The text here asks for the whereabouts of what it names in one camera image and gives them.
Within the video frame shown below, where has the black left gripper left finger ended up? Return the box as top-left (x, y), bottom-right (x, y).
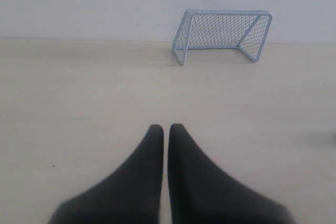
top-left (49, 124), bottom-right (164, 223)

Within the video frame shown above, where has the light blue mini goal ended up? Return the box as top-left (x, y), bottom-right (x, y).
top-left (172, 9), bottom-right (272, 66)

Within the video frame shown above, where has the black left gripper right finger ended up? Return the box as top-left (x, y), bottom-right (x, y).
top-left (167, 124), bottom-right (296, 223)

